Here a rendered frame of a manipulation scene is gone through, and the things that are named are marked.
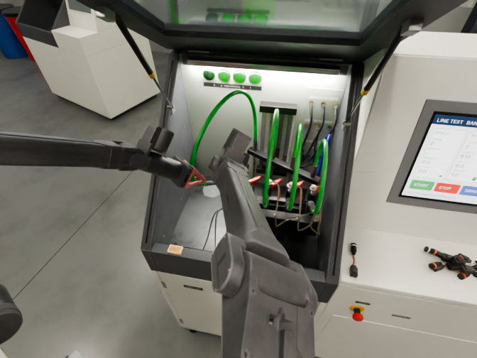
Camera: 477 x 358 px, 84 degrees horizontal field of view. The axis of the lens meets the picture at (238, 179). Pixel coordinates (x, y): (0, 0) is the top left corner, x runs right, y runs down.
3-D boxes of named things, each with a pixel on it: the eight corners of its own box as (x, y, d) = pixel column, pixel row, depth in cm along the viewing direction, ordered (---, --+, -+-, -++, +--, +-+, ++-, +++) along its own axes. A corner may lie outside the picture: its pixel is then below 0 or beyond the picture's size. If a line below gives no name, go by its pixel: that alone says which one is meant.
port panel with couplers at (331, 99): (295, 157, 117) (307, 91, 96) (295, 152, 120) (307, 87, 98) (325, 160, 115) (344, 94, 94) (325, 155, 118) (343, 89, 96)
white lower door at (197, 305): (182, 327, 155) (155, 273, 107) (183, 322, 157) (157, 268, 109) (294, 351, 146) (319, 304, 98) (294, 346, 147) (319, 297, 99)
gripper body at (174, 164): (179, 156, 82) (157, 148, 76) (194, 169, 74) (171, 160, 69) (170, 175, 82) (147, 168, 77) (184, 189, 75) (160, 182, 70)
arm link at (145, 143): (108, 154, 66) (127, 165, 62) (125, 111, 66) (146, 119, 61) (146, 165, 76) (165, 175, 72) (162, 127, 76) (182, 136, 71)
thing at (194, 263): (160, 272, 107) (150, 251, 96) (164, 262, 110) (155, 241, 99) (316, 301, 98) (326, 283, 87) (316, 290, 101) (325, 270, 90)
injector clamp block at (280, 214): (233, 233, 115) (231, 211, 105) (237, 215, 122) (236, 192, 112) (312, 246, 110) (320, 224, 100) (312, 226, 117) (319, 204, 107)
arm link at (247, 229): (206, 307, 25) (297, 337, 28) (237, 261, 24) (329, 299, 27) (203, 167, 65) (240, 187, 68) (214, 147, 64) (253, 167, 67)
